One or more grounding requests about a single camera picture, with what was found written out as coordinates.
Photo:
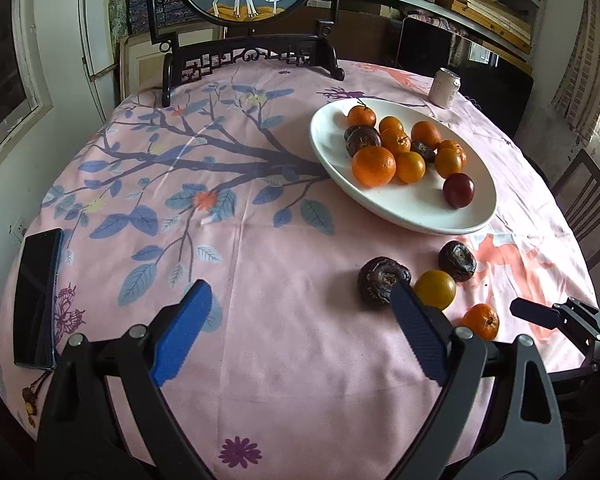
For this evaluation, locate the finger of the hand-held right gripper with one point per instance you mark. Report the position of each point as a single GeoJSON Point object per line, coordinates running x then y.
{"type": "Point", "coordinates": [535, 312]}

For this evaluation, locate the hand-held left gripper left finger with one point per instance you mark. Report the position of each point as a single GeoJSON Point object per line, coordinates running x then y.
{"type": "Point", "coordinates": [180, 335]}

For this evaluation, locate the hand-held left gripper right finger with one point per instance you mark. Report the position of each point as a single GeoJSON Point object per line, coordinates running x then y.
{"type": "Point", "coordinates": [422, 340]}

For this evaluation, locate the yellow passion fruit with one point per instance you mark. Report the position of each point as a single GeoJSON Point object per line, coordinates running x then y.
{"type": "Point", "coordinates": [436, 289]}

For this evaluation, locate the small mandarin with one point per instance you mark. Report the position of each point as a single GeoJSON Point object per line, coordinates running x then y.
{"type": "Point", "coordinates": [481, 321]}
{"type": "Point", "coordinates": [455, 147]}
{"type": "Point", "coordinates": [391, 123]}
{"type": "Point", "coordinates": [396, 142]}
{"type": "Point", "coordinates": [410, 167]}
{"type": "Point", "coordinates": [447, 164]}

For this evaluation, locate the large wrinkled dark passion fruit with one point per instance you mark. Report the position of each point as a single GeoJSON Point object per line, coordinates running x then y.
{"type": "Point", "coordinates": [380, 277]}

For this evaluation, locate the white oval plate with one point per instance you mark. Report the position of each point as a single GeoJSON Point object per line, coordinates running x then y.
{"type": "Point", "coordinates": [415, 205]}

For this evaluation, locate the smooth red-purple passion fruit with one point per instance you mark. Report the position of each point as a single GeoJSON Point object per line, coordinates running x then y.
{"type": "Point", "coordinates": [458, 190]}

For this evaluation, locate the large mandarin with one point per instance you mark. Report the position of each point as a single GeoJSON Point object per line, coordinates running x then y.
{"type": "Point", "coordinates": [426, 133]}
{"type": "Point", "coordinates": [373, 166]}

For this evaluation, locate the mandarin with stem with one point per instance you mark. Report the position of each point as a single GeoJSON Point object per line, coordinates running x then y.
{"type": "Point", "coordinates": [361, 117]}

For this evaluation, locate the pink printed tablecloth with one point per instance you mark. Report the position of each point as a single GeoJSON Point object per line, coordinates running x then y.
{"type": "Point", "coordinates": [260, 285]}

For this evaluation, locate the slatted dark wooden chair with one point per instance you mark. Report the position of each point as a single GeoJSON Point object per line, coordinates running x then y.
{"type": "Point", "coordinates": [582, 200]}

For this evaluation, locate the black smartphone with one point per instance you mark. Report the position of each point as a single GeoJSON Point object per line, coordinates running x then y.
{"type": "Point", "coordinates": [37, 300]}

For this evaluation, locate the pale drink can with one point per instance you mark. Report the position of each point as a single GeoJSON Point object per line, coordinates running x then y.
{"type": "Point", "coordinates": [444, 89]}

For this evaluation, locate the beige cabinet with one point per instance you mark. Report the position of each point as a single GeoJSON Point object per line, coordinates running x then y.
{"type": "Point", "coordinates": [140, 65]}

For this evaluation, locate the pink floral cloth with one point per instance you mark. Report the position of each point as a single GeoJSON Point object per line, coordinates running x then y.
{"type": "Point", "coordinates": [435, 22]}

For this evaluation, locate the white door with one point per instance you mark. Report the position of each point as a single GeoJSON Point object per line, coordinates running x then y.
{"type": "Point", "coordinates": [97, 35]}

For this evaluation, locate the stack of flat wooden boxes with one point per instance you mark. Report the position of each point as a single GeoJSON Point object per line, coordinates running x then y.
{"type": "Point", "coordinates": [480, 5]}

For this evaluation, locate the white framed window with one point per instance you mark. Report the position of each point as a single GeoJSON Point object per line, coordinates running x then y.
{"type": "Point", "coordinates": [5, 75]}

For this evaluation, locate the stack of blue patterned boxes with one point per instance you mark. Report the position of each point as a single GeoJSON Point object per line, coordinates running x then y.
{"type": "Point", "coordinates": [140, 5]}

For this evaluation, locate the white wall shelf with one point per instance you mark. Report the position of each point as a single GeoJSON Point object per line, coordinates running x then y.
{"type": "Point", "coordinates": [430, 5]}

